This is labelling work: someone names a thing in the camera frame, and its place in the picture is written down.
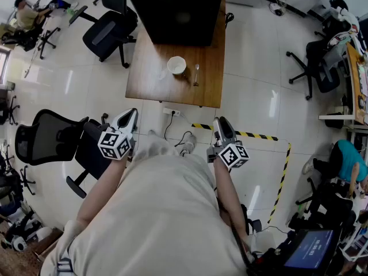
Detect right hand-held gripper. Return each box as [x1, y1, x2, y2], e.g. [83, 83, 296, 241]
[206, 116, 250, 170]

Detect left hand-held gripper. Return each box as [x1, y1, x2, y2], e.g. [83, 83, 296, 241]
[97, 108, 140, 162]

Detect white cup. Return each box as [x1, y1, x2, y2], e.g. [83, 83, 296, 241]
[167, 56, 187, 75]

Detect person's right forearm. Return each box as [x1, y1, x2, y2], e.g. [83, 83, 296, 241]
[213, 158, 250, 243]

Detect person's left forearm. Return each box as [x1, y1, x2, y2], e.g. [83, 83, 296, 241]
[76, 154, 129, 229]

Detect person's light trousers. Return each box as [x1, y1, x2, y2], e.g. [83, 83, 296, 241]
[131, 129, 185, 162]

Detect person's grey shoe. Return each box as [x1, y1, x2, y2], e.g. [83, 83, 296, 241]
[179, 134, 198, 156]

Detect yellow black floor tape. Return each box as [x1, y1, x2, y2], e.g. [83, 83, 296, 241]
[191, 122, 292, 224]

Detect black mesh office chair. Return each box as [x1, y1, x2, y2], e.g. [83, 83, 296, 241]
[14, 109, 116, 200]

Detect black padded office chair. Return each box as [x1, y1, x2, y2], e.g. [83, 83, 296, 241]
[82, 9, 139, 69]

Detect person's beige shirt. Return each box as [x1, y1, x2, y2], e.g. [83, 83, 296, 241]
[40, 153, 251, 276]

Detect black waste bin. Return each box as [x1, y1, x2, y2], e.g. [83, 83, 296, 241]
[325, 112, 345, 130]

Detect black office chair with clothes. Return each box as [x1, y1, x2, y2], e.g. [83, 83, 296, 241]
[286, 16, 350, 101]

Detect large black box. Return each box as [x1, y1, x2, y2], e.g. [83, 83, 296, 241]
[127, 0, 224, 47]

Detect wooden side desk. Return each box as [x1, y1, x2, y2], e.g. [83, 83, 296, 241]
[346, 41, 368, 125]

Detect black tablet screen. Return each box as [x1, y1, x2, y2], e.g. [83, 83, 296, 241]
[282, 229, 336, 270]

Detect white black machine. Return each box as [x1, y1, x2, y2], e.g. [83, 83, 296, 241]
[0, 211, 53, 253]

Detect white patterned garment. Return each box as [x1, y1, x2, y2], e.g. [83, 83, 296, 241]
[327, 5, 360, 52]

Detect black power cable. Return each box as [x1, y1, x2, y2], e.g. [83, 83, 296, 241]
[163, 114, 194, 148]

